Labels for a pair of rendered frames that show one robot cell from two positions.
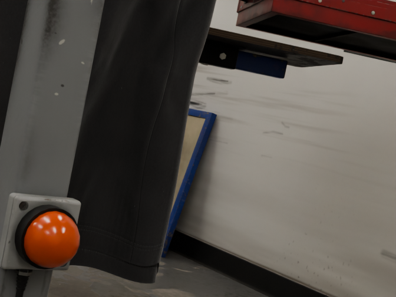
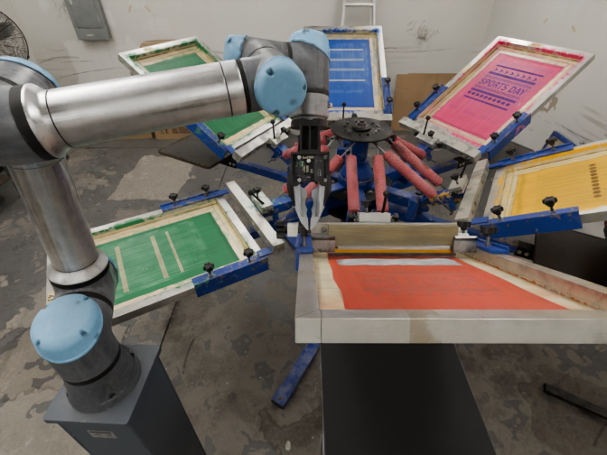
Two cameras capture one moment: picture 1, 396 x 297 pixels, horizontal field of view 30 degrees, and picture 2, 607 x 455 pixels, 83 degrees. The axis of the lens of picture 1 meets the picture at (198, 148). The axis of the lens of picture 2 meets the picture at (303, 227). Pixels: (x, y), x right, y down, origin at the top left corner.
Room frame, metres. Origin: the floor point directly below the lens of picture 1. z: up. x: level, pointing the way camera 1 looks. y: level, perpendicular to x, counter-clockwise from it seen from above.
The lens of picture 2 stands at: (0.44, 0.25, 1.96)
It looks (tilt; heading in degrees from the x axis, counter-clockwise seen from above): 39 degrees down; 39
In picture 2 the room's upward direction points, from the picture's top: straight up
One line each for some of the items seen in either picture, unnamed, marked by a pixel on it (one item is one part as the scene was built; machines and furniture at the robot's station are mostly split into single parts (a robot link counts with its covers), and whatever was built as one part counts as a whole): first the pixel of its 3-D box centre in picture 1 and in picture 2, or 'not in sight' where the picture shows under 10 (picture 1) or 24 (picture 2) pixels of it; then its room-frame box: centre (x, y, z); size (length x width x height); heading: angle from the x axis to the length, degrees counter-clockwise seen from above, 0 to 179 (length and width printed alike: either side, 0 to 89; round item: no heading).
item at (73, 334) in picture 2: not in sight; (76, 334); (0.46, 0.86, 1.37); 0.13 x 0.12 x 0.14; 57
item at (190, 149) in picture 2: not in sight; (256, 167); (1.75, 1.70, 0.91); 1.34 x 0.40 x 0.08; 99
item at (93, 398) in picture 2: not in sight; (98, 367); (0.46, 0.85, 1.25); 0.15 x 0.15 x 0.10
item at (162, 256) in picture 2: not in sight; (185, 227); (1.01, 1.36, 1.05); 1.08 x 0.61 x 0.23; 159
